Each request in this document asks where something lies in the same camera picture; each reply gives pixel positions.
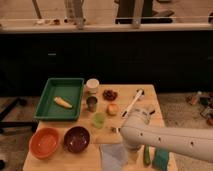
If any white paper cup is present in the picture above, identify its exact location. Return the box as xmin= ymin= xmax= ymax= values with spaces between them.
xmin=86 ymin=78 xmax=99 ymax=94

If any dark maroon bowl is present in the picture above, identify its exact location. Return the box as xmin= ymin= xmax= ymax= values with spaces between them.
xmin=64 ymin=126 xmax=90 ymax=153

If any green sponge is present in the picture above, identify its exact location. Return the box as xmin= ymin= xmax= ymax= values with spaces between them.
xmin=152 ymin=149 xmax=169 ymax=171

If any small metal cup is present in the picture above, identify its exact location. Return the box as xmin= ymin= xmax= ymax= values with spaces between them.
xmin=86 ymin=96 xmax=98 ymax=112

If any silver metal fork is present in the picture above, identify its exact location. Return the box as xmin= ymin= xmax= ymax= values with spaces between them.
xmin=111 ymin=127 xmax=120 ymax=133

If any light green plastic cup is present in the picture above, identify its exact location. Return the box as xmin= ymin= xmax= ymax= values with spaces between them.
xmin=92 ymin=113 xmax=105 ymax=129

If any white black handled utensil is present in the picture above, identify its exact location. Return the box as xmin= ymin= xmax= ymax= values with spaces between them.
xmin=121 ymin=89 xmax=144 ymax=117

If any light blue towel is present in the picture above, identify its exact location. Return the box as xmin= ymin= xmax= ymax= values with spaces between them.
xmin=99 ymin=143 xmax=128 ymax=171

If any red yellow apple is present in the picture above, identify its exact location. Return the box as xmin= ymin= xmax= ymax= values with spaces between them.
xmin=107 ymin=103 xmax=119 ymax=116

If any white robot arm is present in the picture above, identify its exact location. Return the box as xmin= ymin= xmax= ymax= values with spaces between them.
xmin=120 ymin=109 xmax=213 ymax=163

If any green cucumber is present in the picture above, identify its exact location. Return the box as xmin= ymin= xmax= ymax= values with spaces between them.
xmin=143 ymin=145 xmax=151 ymax=166

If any orange bowl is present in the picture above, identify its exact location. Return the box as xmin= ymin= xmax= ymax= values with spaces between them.
xmin=29 ymin=127 xmax=60 ymax=159

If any green plastic tray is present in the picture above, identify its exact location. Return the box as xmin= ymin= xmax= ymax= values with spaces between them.
xmin=35 ymin=78 xmax=84 ymax=121

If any black office chair base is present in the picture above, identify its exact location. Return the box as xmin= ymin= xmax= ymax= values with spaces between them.
xmin=0 ymin=97 xmax=38 ymax=134

